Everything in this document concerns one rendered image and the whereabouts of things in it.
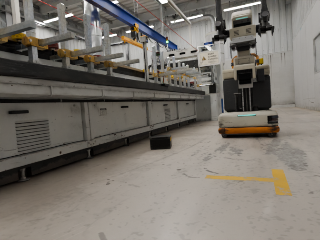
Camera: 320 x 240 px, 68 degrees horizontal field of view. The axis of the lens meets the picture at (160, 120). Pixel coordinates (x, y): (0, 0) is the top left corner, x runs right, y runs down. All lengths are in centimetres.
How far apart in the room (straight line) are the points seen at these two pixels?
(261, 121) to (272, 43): 955
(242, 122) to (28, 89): 207
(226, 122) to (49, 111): 180
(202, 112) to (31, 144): 456
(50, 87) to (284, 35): 1130
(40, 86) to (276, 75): 1103
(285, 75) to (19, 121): 1116
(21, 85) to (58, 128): 57
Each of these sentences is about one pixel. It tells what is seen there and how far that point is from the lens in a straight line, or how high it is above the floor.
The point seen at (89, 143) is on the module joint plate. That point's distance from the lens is 213.
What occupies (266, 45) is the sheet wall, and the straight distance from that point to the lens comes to 1210.
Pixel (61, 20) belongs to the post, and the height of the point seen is 102.
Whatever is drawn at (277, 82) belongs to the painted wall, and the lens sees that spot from 1190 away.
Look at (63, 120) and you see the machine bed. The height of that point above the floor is 36.
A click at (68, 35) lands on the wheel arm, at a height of 83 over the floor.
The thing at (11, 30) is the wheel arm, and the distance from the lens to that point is 134.
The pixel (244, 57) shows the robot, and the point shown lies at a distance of 282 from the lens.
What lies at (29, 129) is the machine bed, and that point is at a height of 32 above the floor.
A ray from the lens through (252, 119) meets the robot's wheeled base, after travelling 272.
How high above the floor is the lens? 40
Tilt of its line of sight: 3 degrees down
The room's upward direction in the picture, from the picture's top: 4 degrees counter-clockwise
